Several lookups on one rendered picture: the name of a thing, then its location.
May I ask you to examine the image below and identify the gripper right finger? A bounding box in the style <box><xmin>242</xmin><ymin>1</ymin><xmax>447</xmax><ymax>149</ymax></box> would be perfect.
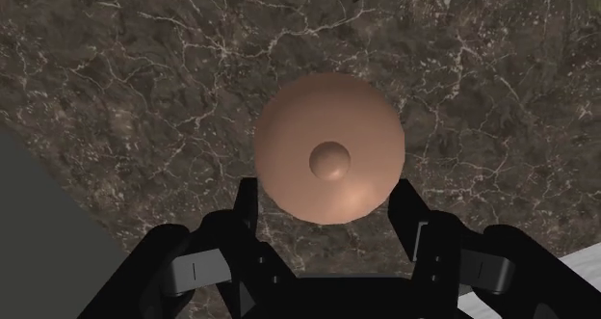
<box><xmin>387</xmin><ymin>178</ymin><xmax>601</xmax><ymax>319</ymax></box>

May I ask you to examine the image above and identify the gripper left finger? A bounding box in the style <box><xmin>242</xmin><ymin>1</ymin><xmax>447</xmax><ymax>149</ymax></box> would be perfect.
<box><xmin>77</xmin><ymin>176</ymin><xmax>298</xmax><ymax>319</ymax></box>

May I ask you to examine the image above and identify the round copper lid with knob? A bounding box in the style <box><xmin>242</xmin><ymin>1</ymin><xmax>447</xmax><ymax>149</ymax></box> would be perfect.
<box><xmin>253</xmin><ymin>71</ymin><xmax>406</xmax><ymax>226</ymax></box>

